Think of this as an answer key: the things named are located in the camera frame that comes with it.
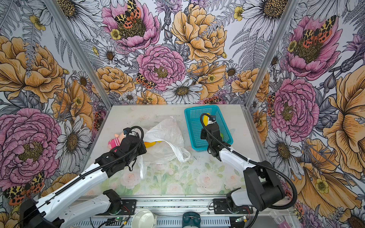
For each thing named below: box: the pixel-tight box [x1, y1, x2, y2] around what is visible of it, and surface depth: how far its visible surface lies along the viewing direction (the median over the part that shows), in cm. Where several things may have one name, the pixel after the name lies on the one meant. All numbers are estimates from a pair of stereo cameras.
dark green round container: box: [182, 211, 202, 228], surface depth 65 cm
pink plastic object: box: [268, 209, 291, 228], surface depth 71 cm
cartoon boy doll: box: [107, 132, 125, 153], surface depth 94 cm
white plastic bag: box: [138, 116, 191, 180], surface depth 88 cm
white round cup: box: [131, 209, 158, 228], surface depth 71 cm
